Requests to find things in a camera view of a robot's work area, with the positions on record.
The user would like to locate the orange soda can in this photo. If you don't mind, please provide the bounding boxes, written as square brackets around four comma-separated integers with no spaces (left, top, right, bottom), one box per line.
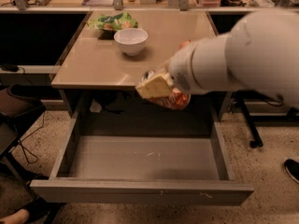
[139,69,191,110]

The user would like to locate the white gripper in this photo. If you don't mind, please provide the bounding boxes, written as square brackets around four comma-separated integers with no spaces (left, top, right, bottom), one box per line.
[135,42,200,99]

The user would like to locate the black shoe left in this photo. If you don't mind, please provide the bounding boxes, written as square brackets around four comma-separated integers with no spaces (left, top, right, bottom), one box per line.
[23,198,56,223]

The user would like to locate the black shoe right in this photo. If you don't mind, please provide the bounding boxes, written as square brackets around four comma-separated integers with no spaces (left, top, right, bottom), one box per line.
[284,159,299,184]

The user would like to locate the white bowl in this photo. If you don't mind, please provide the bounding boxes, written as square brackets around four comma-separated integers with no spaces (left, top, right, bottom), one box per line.
[114,28,149,56]

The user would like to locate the beige cabinet top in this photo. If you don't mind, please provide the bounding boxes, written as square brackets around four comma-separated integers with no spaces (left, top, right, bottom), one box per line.
[52,10,217,89]

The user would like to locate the open grey drawer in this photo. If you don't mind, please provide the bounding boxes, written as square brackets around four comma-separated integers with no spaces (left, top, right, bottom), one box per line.
[30,91,255,207]

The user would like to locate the black shoe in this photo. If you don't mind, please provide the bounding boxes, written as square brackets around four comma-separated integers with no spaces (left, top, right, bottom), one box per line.
[23,198,56,223]
[284,159,299,184]

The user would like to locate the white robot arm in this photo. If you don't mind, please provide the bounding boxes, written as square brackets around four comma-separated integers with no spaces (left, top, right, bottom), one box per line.
[136,8,299,107]

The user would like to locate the red apple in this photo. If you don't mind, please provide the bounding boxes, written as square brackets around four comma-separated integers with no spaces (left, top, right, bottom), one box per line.
[178,40,192,49]

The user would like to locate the black office chair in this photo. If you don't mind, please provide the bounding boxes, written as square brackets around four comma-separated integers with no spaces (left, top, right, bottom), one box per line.
[0,85,47,181]

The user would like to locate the green chip bag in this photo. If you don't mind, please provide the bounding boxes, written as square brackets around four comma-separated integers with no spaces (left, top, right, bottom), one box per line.
[87,12,138,33]

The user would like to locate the black power adapter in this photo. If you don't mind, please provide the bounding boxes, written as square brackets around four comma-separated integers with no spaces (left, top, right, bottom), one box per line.
[0,63,19,72]

